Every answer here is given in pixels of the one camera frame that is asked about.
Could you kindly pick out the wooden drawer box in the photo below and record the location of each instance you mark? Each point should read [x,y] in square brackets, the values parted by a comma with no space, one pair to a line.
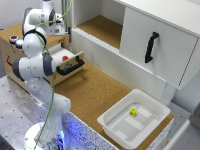
[13,56]

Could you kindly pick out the white plastic box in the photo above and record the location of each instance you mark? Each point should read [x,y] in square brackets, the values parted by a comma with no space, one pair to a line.
[120,128]

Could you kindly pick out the wooden drawer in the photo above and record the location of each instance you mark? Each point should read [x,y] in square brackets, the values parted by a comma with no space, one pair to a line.
[68,73]

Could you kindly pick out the white cabinet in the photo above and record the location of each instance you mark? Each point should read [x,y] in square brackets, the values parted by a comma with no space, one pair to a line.
[110,63]

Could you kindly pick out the red button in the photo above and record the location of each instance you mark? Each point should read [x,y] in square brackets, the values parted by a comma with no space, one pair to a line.
[13,39]

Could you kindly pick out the white sliding door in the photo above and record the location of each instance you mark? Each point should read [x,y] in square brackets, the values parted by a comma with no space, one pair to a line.
[166,50]

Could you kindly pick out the yellow block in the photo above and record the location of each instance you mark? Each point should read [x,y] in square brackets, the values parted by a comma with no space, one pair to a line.
[133,112]

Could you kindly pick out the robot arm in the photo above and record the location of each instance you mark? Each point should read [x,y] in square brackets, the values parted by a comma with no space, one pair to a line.
[36,71]

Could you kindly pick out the blue button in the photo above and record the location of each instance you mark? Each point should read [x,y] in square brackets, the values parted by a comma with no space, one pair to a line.
[19,42]

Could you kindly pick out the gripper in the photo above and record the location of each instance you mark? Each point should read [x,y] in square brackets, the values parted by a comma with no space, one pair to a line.
[57,28]

